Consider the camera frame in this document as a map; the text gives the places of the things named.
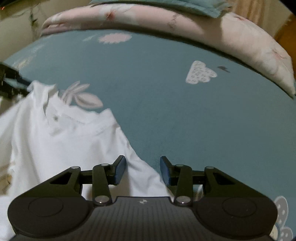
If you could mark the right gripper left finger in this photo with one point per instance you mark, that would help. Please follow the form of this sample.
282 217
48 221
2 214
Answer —
100 178

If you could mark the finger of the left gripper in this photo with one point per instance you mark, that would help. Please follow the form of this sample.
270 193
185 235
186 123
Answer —
12 83

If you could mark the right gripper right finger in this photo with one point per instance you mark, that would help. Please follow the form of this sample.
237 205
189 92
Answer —
182 178

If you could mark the white long-sleeve shirt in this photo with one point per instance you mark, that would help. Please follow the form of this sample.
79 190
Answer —
49 131

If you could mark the teal floral bed sheet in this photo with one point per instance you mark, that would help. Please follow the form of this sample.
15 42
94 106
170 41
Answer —
182 100

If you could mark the pink floral folded quilt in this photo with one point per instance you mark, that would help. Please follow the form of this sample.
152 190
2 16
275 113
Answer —
229 33

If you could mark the teal pillow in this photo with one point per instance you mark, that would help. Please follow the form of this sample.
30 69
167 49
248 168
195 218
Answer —
212 9

